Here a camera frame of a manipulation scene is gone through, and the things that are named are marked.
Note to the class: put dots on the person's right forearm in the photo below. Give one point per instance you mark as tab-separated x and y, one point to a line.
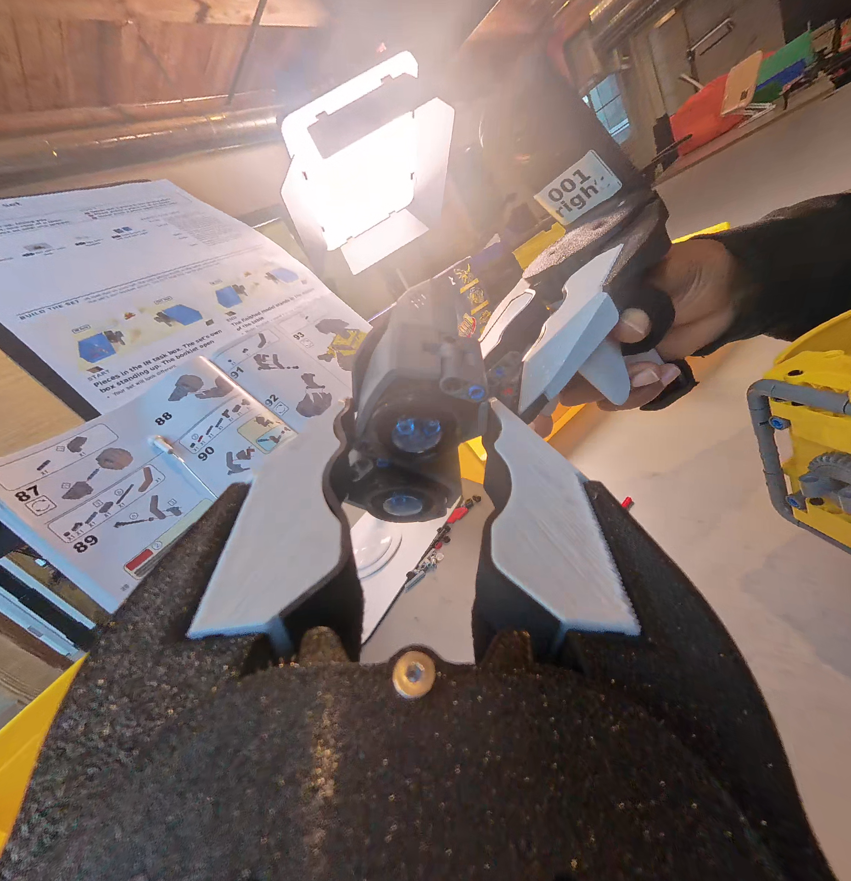
797	268

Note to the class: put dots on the grey Lego engine assembly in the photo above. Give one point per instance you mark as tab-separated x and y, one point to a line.
398	358

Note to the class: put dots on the blue toy kit box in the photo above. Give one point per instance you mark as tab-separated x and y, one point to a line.
475	296

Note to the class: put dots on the instruction booklet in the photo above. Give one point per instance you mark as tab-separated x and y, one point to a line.
122	482

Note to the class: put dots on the grey table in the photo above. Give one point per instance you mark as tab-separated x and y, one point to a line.
776	151

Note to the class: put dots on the red bin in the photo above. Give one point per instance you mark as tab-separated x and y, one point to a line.
701	117

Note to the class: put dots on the printed task sheet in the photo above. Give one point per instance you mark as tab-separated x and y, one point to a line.
122	261

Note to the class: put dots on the person's right hand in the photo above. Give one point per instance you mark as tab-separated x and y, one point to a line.
708	289

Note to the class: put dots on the yellow toy robot body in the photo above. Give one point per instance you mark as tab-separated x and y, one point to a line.
818	427

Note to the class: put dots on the white book stand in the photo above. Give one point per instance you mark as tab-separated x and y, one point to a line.
391	550

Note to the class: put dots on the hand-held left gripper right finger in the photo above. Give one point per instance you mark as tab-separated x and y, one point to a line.
556	550

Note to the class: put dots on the grey desk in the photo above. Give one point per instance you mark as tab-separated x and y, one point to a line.
708	550

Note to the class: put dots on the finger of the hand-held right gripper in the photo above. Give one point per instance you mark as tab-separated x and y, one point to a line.
508	310
570	330

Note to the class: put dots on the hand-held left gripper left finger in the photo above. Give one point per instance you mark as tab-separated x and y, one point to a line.
274	550

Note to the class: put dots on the pile of grey toy pieces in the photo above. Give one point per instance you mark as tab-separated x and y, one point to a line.
425	564

